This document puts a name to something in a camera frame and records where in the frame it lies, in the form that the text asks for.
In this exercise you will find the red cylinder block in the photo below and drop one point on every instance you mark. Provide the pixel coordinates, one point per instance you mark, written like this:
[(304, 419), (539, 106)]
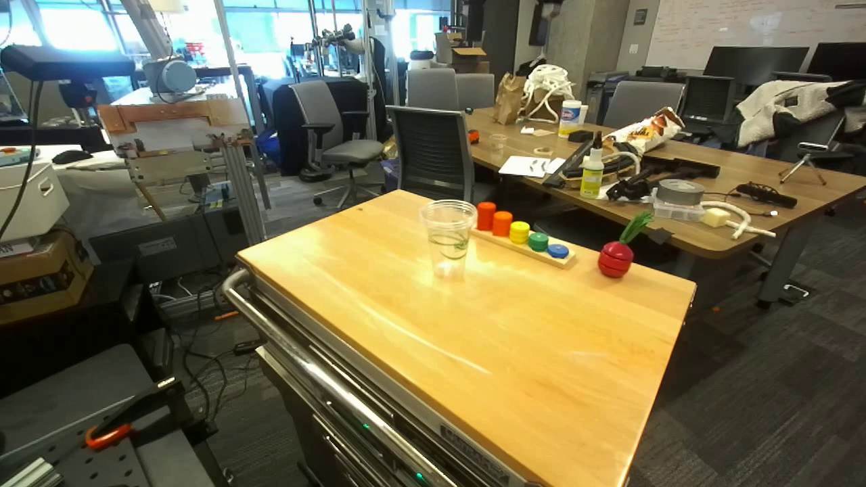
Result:
[(485, 217)]

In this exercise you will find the orange cylinder block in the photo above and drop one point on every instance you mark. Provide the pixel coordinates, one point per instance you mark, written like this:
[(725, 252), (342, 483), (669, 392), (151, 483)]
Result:
[(501, 222)]

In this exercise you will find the wooden block toy base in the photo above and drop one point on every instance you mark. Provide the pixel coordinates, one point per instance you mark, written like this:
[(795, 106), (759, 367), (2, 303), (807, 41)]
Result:
[(504, 242)]

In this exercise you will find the yellow cylinder block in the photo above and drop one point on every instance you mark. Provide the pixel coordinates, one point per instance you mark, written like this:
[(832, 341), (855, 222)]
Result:
[(518, 233)]

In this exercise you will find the grey mesh office chair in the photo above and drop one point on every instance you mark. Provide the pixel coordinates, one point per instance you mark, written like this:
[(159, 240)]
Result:
[(431, 149)]

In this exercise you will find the green cylinder block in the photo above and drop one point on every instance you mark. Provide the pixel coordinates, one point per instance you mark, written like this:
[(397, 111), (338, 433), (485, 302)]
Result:
[(539, 242)]

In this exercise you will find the white paper sheet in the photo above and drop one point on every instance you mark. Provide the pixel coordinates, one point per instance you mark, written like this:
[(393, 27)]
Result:
[(533, 167)]

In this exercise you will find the blue cylinder block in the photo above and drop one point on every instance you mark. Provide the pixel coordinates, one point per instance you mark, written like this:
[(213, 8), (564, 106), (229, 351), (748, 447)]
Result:
[(560, 249)]

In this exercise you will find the brown paper bag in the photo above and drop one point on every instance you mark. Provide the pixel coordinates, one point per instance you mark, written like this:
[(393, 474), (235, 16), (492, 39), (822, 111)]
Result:
[(511, 99)]

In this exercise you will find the grey padded office chair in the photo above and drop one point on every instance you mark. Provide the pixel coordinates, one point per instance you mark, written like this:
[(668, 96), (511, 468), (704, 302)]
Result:
[(327, 116)]

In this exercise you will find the yellow liquid spray bottle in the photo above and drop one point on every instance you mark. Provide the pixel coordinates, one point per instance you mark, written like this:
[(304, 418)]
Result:
[(592, 176)]

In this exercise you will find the red toy radish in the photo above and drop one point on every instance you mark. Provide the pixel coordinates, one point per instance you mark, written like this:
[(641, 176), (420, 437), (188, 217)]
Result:
[(616, 260)]

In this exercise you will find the white bottle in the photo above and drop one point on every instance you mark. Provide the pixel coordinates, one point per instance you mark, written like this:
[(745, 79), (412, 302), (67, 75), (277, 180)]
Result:
[(573, 116)]

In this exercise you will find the white mesh helmet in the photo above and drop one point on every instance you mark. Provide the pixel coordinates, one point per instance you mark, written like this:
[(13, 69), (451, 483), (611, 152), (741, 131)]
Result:
[(547, 88)]

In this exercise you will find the grey metal tool cart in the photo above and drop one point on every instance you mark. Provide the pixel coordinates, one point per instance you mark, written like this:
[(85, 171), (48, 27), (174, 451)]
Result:
[(381, 433)]

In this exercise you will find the chip bag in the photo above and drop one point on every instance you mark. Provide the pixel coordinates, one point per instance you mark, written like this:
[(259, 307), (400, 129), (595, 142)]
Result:
[(645, 131)]

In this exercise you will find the grey tape roll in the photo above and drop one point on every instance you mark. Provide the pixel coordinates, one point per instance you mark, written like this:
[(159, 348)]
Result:
[(681, 194)]

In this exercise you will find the orange wooden platform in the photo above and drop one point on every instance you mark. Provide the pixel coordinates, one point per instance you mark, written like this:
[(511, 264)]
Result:
[(171, 116)]

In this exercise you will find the grey cylinder motor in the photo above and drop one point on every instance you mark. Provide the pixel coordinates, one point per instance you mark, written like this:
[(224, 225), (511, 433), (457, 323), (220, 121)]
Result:
[(169, 77)]

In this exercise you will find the flat black remote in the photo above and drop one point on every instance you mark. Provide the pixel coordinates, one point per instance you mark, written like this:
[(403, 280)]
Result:
[(767, 194)]

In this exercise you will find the white cloth jacket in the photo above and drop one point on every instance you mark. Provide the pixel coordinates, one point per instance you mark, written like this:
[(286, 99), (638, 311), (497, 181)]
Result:
[(775, 108)]

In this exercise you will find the black computer monitor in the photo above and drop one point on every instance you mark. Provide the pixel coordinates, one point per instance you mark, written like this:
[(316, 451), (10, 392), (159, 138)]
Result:
[(753, 61), (841, 61)]

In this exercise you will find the orange clamp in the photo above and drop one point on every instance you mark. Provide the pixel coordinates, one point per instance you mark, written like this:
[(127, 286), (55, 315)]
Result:
[(106, 440)]

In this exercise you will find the cardboard box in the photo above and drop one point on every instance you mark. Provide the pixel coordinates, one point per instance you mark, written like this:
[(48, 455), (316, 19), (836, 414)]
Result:
[(43, 275)]

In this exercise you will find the long wooden desk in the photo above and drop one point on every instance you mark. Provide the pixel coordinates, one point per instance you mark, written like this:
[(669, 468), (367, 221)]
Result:
[(830, 185)]

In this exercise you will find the white machine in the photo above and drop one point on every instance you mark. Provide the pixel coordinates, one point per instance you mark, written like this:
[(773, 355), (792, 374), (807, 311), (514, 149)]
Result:
[(28, 194)]

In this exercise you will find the black perforated breadboard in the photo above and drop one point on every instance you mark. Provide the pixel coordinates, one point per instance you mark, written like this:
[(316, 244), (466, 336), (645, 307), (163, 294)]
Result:
[(55, 406)]

